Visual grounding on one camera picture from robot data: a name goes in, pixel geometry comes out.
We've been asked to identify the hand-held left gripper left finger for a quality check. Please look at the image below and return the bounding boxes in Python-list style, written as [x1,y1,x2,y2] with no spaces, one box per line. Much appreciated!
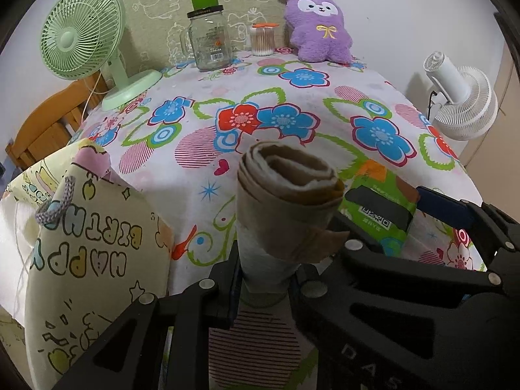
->
[51,248,242,390]

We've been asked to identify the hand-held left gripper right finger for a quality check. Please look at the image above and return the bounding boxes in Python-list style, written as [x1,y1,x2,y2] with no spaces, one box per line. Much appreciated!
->
[289,266,520,390]

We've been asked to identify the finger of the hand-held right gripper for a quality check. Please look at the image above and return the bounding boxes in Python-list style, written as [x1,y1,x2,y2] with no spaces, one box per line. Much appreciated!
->
[331,213,508,300]
[416,187,520,293]

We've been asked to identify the green tissue pack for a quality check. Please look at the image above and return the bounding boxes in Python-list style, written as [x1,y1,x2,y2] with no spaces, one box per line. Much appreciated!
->
[342,158,422,255]

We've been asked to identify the beige towel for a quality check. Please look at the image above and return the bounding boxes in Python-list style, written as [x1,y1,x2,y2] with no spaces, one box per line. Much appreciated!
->
[237,140,351,306]

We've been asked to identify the yellow cartoon gift bag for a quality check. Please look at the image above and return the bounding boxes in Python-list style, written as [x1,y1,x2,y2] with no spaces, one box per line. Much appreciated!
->
[0,138,176,390]

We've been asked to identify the white clip fan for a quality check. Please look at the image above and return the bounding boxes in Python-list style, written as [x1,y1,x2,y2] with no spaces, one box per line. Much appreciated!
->
[422,51,499,141]

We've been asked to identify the beige wooden door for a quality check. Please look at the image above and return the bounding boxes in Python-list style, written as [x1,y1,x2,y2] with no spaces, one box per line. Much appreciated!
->
[463,8,520,168]

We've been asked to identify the floral tablecloth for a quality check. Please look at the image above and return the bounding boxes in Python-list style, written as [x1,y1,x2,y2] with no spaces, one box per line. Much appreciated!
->
[67,46,488,390]

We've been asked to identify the purple plush toy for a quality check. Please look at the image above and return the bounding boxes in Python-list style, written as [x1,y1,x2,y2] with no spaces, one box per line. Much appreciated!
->
[283,0,354,65]

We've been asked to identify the cotton swab container orange lid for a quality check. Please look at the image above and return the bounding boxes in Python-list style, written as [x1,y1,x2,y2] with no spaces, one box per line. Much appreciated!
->
[249,22,280,57]

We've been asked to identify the wooden chair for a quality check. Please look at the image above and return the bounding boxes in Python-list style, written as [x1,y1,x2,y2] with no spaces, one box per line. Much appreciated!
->
[6,77,109,170]

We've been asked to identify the glass jar mug black lid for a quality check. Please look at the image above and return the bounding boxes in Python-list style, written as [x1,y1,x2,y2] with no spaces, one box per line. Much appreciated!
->
[179,5,235,71]

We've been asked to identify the green desk fan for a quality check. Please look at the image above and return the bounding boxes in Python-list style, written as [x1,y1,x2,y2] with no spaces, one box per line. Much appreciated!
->
[41,0,163,112]

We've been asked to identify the white fan cable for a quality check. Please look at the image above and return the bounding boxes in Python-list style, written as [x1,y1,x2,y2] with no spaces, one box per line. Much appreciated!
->
[80,73,103,126]

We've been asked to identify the green patterned wall sheet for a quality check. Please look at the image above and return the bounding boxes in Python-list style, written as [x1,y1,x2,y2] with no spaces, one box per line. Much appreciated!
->
[121,0,286,74]

